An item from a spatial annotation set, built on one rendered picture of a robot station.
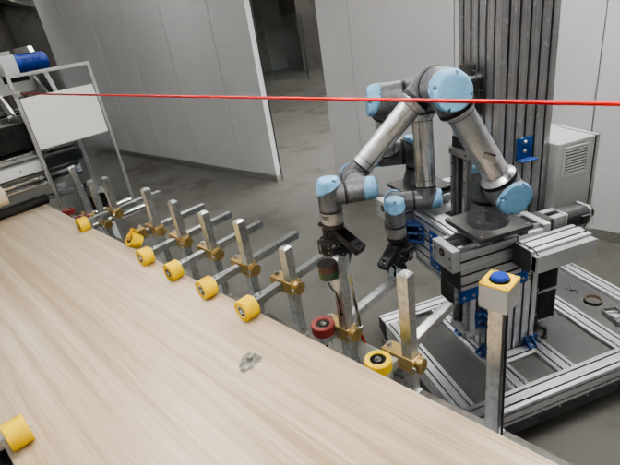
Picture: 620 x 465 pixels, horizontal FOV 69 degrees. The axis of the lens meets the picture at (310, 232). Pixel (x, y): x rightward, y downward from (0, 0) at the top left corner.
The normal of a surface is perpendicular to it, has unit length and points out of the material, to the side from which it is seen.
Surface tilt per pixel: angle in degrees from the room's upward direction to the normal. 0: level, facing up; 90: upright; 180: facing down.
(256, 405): 0
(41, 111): 90
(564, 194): 90
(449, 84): 83
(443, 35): 90
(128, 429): 0
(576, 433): 0
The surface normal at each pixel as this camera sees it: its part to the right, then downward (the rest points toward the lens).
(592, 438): -0.14, -0.89
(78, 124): 0.71, 0.21
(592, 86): -0.66, 0.41
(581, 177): 0.30, 0.37
